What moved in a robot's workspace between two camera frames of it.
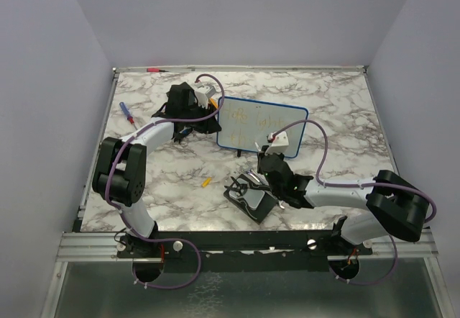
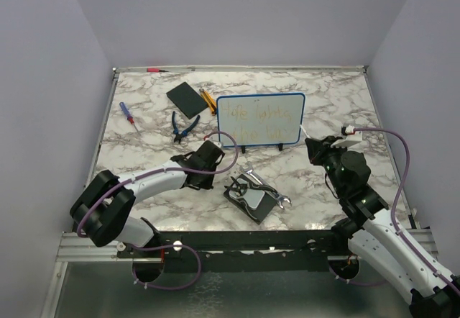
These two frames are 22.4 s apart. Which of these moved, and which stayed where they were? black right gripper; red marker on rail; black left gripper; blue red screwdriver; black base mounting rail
Moved: black left gripper; black right gripper
Stayed: black base mounting rail; red marker on rail; blue red screwdriver
